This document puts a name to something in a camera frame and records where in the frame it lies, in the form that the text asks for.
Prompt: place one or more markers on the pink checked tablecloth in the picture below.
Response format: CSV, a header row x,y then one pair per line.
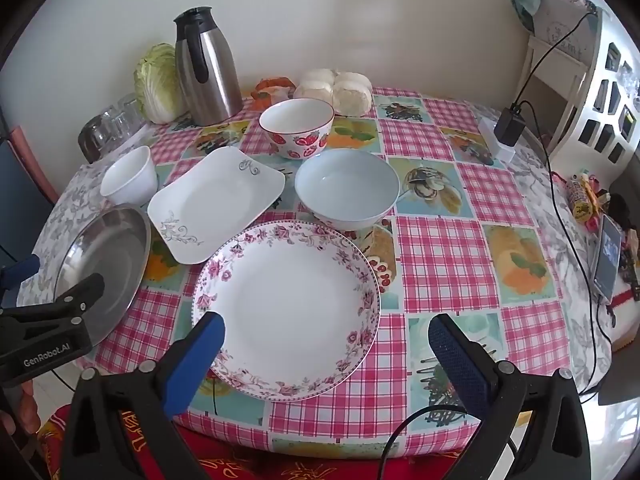
x,y
440,260

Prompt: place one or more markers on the bag of steamed buns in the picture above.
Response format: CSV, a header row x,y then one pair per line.
x,y
350,95

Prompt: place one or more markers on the strawberry print bowl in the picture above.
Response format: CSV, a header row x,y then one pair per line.
x,y
295,145

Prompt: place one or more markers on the white shelf unit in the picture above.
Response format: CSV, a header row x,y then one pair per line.
x,y
590,110

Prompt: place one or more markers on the pink floral round plate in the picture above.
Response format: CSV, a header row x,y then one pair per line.
x,y
290,305

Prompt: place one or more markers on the napa cabbage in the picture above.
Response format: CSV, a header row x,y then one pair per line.
x,y
155,85

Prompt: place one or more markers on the grey printed box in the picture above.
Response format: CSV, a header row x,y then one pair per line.
x,y
565,25

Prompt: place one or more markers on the orange snack packet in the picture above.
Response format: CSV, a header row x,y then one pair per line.
x,y
265,95
274,82

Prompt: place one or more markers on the white shelf frame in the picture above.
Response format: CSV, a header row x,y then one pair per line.
x,y
550,90

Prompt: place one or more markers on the dark brown glass jug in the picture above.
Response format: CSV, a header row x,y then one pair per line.
x,y
90,135

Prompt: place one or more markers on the person's left hand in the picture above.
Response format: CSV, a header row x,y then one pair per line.
x,y
24,405

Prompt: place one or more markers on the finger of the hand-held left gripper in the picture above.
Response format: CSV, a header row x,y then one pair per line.
x,y
20,270
77,294

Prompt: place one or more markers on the white rectangular plate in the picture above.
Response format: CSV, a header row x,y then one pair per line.
x,y
210,205

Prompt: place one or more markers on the stainless steel thermos jug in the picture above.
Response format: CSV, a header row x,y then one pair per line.
x,y
210,85

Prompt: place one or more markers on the teal cloth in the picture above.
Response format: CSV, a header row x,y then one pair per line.
x,y
525,2

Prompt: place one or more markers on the smartphone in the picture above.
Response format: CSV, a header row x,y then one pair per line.
x,y
607,255

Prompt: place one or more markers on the light blue bowl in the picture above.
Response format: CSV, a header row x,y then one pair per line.
x,y
345,185

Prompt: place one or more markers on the stainless steel plate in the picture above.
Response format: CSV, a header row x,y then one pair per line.
x,y
110,260

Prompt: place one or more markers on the red printed cloth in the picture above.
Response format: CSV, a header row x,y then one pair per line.
x,y
240,465

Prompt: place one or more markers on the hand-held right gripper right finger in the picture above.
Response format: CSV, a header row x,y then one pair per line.
x,y
455,360

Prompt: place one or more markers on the white power strip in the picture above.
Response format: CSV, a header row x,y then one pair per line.
x,y
487,127

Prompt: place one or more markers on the blue chair red frame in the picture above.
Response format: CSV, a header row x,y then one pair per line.
x,y
20,185

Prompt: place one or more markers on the red yellow snack packet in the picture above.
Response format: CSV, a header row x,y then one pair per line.
x,y
598,197

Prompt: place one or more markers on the black charger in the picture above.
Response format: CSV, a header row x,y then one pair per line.
x,y
509,127

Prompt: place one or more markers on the clear drinking glass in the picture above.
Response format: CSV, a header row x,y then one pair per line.
x,y
131,105
116,122

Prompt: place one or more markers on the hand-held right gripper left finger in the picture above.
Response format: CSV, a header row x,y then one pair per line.
x,y
200,360

